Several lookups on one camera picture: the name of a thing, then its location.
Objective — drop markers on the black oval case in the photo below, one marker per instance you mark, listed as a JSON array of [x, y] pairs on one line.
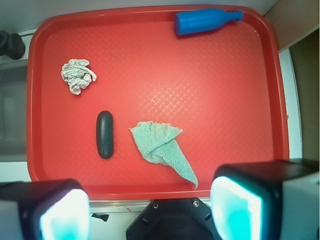
[[105, 134]]

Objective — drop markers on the black mount plate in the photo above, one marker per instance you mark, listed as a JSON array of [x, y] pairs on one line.
[[174, 219]]

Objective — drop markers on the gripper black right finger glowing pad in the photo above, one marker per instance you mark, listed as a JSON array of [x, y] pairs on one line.
[[271, 200]]

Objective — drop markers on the black knob object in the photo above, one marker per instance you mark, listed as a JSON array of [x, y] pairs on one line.
[[11, 45]]

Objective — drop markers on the green knitted cloth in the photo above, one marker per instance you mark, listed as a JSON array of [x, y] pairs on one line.
[[157, 144]]

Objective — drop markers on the blue plastic bottle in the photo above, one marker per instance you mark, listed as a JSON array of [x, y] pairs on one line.
[[203, 20]]

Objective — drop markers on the crumpled white paper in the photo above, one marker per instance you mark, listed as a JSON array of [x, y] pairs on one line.
[[77, 75]]

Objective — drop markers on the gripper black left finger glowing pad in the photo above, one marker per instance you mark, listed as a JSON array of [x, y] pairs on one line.
[[44, 210]]

